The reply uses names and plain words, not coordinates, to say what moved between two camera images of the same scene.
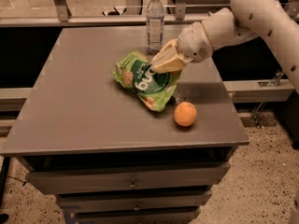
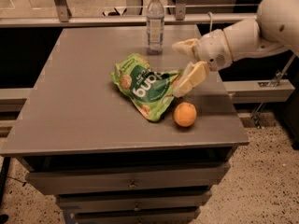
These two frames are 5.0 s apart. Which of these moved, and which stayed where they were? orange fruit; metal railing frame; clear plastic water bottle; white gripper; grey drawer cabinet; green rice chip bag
Moved: white gripper; green rice chip bag
Stayed: grey drawer cabinet; clear plastic water bottle; metal railing frame; orange fruit
